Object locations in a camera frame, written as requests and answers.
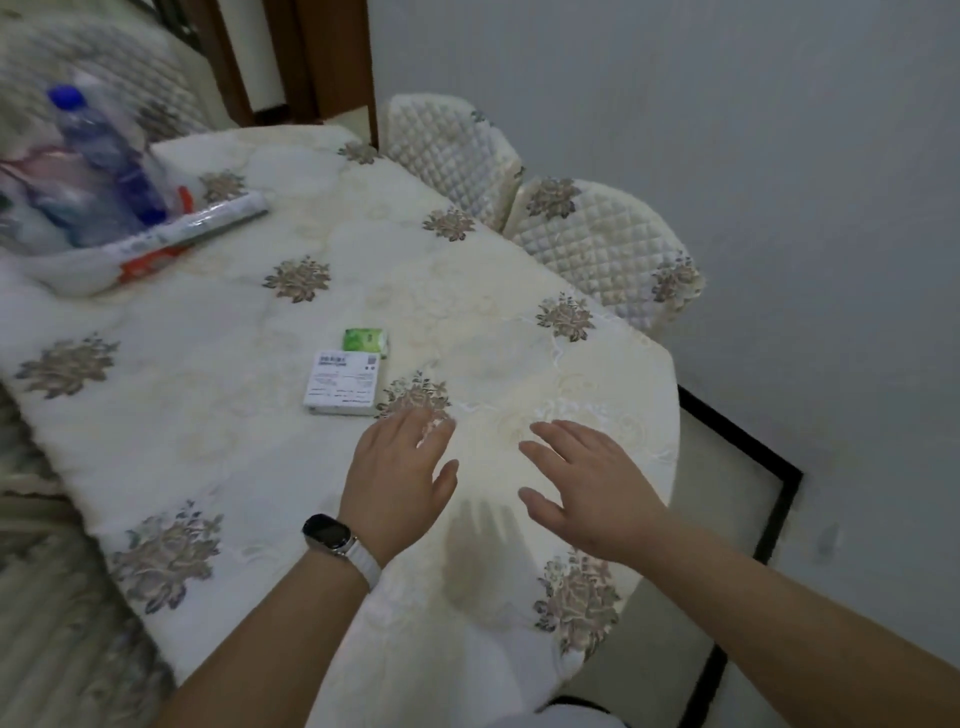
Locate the orange packet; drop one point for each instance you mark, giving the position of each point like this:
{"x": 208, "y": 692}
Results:
{"x": 150, "y": 264}

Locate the person's right hand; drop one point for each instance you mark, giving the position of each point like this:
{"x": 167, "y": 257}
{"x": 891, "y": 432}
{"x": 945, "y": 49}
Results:
{"x": 607, "y": 502}

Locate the small green packet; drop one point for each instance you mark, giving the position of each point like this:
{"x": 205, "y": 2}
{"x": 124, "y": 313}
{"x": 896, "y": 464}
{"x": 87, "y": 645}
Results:
{"x": 366, "y": 341}

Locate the long white wrap roll box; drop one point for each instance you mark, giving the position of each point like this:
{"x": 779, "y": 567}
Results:
{"x": 202, "y": 221}

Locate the person's right forearm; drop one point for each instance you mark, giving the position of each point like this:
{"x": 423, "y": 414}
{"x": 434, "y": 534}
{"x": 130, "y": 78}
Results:
{"x": 795, "y": 637}

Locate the brown wooden door frame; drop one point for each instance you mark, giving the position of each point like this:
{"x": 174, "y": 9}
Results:
{"x": 300, "y": 60}

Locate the person's left thumb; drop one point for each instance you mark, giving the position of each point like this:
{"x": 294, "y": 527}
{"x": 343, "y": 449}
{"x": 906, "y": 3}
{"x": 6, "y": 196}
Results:
{"x": 447, "y": 484}

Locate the person's right thumb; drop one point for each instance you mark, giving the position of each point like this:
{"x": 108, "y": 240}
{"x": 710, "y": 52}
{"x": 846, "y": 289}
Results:
{"x": 541, "y": 510}

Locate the blue plastic water bottle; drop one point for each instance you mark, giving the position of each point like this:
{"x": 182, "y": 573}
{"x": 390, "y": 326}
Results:
{"x": 112, "y": 157}

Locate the white cardboard box with label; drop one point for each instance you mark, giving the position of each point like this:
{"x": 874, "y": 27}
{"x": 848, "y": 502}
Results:
{"x": 343, "y": 382}

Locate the person's left forearm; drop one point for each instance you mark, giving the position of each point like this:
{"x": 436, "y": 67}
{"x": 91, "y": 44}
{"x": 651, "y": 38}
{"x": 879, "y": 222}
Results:
{"x": 262, "y": 645}

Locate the white floral embroidered tablecloth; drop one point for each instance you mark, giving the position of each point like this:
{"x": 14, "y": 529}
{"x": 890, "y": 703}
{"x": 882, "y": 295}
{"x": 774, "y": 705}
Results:
{"x": 225, "y": 375}

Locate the person's right middle finger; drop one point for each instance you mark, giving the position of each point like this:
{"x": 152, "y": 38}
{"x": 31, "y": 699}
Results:
{"x": 559, "y": 436}

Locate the person's left hand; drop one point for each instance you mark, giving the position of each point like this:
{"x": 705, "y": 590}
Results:
{"x": 390, "y": 487}

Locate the white quilted chair cover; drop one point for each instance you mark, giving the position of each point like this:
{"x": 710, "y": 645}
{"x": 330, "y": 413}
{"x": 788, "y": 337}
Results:
{"x": 112, "y": 67}
{"x": 600, "y": 240}
{"x": 450, "y": 154}
{"x": 60, "y": 622}

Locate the black smartwatch with white band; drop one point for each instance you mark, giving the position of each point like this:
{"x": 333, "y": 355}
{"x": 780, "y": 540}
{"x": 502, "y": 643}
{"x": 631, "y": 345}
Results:
{"x": 334, "y": 538}

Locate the white plastic bag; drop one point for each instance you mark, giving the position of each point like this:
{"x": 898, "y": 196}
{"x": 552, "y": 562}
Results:
{"x": 52, "y": 225}

